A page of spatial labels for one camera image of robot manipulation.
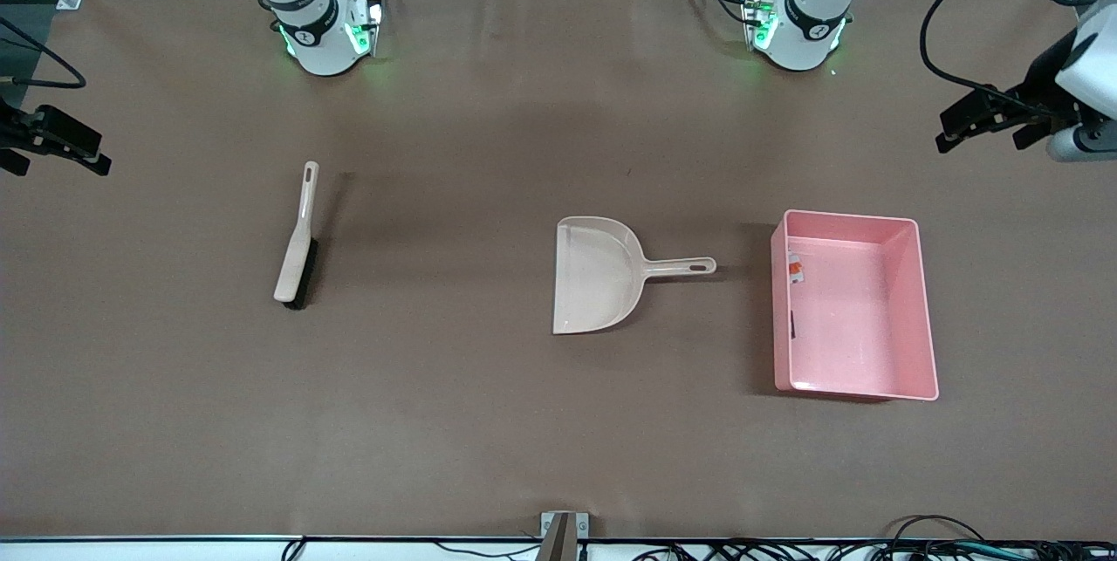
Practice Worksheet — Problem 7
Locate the beige plastic dustpan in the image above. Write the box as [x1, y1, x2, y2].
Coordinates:
[552, 216, 717, 336]

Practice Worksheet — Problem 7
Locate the pink plastic bin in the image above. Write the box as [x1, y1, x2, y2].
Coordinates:
[771, 209, 941, 402]

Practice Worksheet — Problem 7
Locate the silver base connector plate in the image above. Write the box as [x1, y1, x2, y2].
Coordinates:
[742, 0, 779, 52]
[347, 0, 386, 58]

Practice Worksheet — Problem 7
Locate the brown table mat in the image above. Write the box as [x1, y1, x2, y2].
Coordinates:
[0, 0, 1117, 542]

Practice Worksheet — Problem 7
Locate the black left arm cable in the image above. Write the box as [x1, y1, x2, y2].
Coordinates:
[918, 0, 1061, 119]

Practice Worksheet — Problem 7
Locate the black looped cable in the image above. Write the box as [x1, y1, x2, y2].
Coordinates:
[886, 514, 992, 546]

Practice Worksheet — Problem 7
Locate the thin black cable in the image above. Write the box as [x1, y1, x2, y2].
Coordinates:
[433, 544, 542, 559]

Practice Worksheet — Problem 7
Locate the grey metal mount bracket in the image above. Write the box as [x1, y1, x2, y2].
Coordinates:
[538, 511, 591, 561]

